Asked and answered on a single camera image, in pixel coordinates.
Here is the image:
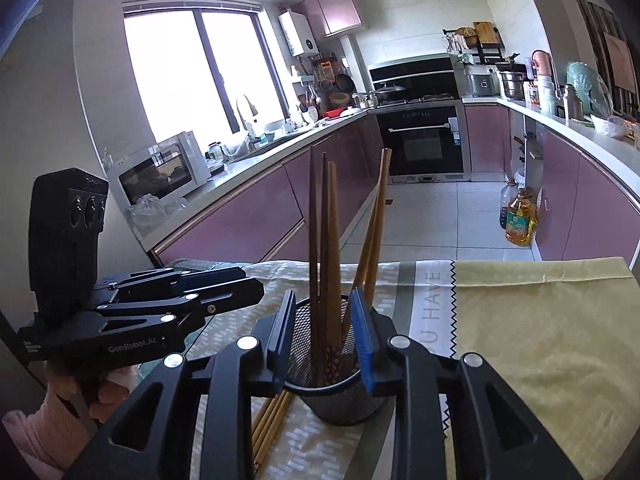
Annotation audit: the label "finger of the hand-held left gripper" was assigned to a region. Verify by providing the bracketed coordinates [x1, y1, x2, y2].
[100, 266, 247, 293]
[92, 278, 265, 342]

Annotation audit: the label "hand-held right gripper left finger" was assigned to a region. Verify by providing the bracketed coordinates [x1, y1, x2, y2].
[62, 289, 297, 480]

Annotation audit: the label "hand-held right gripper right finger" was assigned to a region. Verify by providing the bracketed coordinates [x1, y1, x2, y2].
[349, 287, 584, 480]

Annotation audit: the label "black mesh pen holder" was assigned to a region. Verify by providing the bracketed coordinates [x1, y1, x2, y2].
[280, 296, 372, 427]

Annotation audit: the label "floral-tipped wooden chopstick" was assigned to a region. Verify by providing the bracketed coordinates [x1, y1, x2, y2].
[327, 161, 344, 361]
[320, 153, 332, 386]
[341, 148, 392, 341]
[308, 146, 322, 386]
[364, 149, 393, 306]

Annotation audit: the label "person's left forearm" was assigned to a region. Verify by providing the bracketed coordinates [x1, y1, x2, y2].
[2, 387, 96, 472]

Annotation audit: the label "hanging pans and utensils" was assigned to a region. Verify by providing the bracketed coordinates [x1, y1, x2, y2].
[314, 57, 354, 106]

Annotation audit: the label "person's left hand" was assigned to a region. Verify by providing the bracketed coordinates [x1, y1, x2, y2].
[47, 360, 138, 424]

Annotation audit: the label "pink base cabinet run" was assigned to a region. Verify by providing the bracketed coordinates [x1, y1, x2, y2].
[152, 110, 384, 267]
[464, 102, 640, 262]

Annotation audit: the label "clear plastic bag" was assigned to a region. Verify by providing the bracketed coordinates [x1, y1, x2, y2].
[127, 193, 189, 234]

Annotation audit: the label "white toaster oven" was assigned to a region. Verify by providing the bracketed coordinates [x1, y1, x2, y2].
[107, 130, 212, 206]

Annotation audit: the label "printed patchwork tablecloth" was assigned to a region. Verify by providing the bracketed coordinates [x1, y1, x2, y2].
[165, 257, 640, 480]

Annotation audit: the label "kitchen faucet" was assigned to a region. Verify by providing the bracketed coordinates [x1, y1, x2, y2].
[235, 93, 261, 141]

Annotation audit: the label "dark liquid plastic bottle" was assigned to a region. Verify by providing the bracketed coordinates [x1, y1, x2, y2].
[498, 180, 519, 230]

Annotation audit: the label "yellow cooking oil bottle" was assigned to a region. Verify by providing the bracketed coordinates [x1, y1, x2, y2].
[504, 188, 539, 247]

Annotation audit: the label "large kitchen window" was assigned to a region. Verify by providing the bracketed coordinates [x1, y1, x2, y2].
[122, 5, 292, 147]

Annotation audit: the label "black built-in oven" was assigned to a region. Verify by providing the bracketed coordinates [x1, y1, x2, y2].
[374, 102, 469, 179]

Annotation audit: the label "dark pot with lid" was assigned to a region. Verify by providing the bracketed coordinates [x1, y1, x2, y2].
[375, 82, 407, 104]

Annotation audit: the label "black range hood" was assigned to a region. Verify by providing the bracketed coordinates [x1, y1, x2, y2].
[368, 54, 459, 101]

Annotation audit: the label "pink upper cabinets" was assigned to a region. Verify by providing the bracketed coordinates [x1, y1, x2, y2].
[292, 0, 362, 40]

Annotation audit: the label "silver rice cooker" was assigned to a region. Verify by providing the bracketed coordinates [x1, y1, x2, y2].
[463, 63, 501, 99]

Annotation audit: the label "steel stockpot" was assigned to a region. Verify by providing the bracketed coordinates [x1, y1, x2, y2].
[499, 71, 527, 100]

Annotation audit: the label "white bottles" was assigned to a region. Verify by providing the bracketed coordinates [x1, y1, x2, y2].
[537, 76, 559, 114]

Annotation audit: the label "black countertop storage rack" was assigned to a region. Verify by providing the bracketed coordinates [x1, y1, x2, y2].
[442, 22, 504, 64]

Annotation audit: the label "steel thermos flask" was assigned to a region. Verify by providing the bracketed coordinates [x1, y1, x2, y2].
[562, 84, 585, 121]

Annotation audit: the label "white bowl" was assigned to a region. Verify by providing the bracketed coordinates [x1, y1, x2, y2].
[591, 114, 631, 140]

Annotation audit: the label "pink kettle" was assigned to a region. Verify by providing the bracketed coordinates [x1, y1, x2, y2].
[530, 50, 556, 79]

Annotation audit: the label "teal plastic-covered appliance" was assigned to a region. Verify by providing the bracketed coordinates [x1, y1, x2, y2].
[566, 61, 614, 116]

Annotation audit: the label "white wall water heater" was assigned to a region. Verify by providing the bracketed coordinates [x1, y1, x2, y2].
[278, 10, 320, 57]

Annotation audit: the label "framed wall picture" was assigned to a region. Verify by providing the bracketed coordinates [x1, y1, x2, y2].
[602, 32, 639, 96]

